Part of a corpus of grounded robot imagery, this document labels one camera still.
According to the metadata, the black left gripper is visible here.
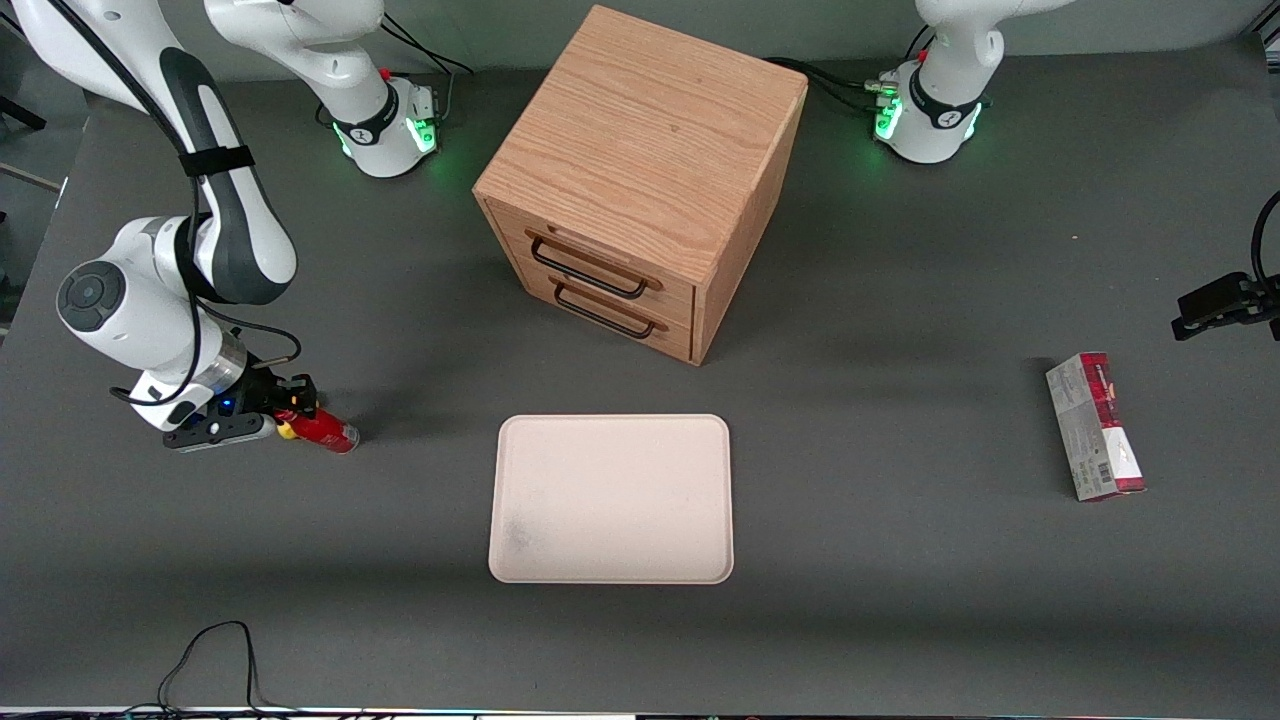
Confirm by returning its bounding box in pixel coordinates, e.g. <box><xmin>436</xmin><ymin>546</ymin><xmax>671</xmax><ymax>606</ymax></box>
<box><xmin>1171</xmin><ymin>272</ymin><xmax>1280</xmax><ymax>342</ymax></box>

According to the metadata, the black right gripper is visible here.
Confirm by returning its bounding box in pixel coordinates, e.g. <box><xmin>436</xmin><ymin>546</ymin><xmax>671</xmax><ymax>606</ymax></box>
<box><xmin>227</xmin><ymin>364</ymin><xmax>320</xmax><ymax>420</ymax></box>

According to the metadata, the red coke bottle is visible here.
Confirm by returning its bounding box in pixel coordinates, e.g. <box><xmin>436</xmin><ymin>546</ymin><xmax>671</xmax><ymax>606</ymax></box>
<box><xmin>275</xmin><ymin>404</ymin><xmax>361</xmax><ymax>455</ymax></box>

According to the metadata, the beige plastic tray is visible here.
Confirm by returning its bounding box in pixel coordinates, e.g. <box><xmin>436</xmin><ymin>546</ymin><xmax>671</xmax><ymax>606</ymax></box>
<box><xmin>488</xmin><ymin>413</ymin><xmax>735</xmax><ymax>586</ymax></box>

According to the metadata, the red plaid shortbread box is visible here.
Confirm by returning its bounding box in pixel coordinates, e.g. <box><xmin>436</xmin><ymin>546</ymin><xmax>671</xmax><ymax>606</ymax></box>
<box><xmin>1045</xmin><ymin>351</ymin><xmax>1148</xmax><ymax>503</ymax></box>

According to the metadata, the shallow wooden drawer front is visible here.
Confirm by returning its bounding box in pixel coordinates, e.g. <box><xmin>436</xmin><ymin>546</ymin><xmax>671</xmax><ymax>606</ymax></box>
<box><xmin>495</xmin><ymin>203</ymin><xmax>698</xmax><ymax>323</ymax></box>

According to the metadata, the tall wooden drawer front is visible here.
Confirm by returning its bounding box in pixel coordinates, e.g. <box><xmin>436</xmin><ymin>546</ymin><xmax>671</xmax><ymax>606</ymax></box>
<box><xmin>518</xmin><ymin>260</ymin><xmax>696</xmax><ymax>363</ymax></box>

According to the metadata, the dark grey table mat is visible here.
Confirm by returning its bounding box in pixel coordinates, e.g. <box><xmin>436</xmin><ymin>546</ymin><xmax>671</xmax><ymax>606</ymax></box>
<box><xmin>0</xmin><ymin>38</ymin><xmax>1280</xmax><ymax>715</ymax></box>

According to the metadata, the oak wooden drawer cabinet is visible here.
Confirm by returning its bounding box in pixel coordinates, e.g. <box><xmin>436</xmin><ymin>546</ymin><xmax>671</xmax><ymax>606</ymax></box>
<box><xmin>473</xmin><ymin>5</ymin><xmax>809</xmax><ymax>367</ymax></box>

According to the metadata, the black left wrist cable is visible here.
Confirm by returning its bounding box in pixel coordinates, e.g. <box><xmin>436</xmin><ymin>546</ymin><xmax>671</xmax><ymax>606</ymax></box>
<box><xmin>1249</xmin><ymin>189</ymin><xmax>1280</xmax><ymax>291</ymax></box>

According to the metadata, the grey wrist camera bar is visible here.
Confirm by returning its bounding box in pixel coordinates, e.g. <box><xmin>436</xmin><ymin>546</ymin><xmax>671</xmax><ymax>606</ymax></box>
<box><xmin>163</xmin><ymin>412</ymin><xmax>278</xmax><ymax>454</ymax></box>

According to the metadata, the thin black looped cable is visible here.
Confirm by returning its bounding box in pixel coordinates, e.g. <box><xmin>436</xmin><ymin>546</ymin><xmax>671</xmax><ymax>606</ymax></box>
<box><xmin>155</xmin><ymin>620</ymin><xmax>301</xmax><ymax>717</ymax></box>

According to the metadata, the black wire drawer handle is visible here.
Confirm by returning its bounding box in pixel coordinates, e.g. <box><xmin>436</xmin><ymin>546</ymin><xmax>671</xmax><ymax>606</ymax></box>
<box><xmin>526</xmin><ymin>231</ymin><xmax>664</xmax><ymax>300</ymax></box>
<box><xmin>549</xmin><ymin>279</ymin><xmax>670</xmax><ymax>340</ymax></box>

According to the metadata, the black right arm base cable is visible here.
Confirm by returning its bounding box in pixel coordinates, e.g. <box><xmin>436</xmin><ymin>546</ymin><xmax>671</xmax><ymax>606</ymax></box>
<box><xmin>378</xmin><ymin>18</ymin><xmax>475</xmax><ymax>129</ymax></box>

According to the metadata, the black arm base cable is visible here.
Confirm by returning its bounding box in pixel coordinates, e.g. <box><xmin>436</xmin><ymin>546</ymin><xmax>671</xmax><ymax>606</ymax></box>
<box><xmin>378</xmin><ymin>18</ymin><xmax>475</xmax><ymax>129</ymax></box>
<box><xmin>765</xmin><ymin>57</ymin><xmax>901</xmax><ymax>113</ymax></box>

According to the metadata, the black left arm base cable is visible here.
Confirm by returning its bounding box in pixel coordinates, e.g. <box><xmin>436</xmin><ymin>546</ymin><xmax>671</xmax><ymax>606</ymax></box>
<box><xmin>765</xmin><ymin>57</ymin><xmax>901</xmax><ymax>113</ymax></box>

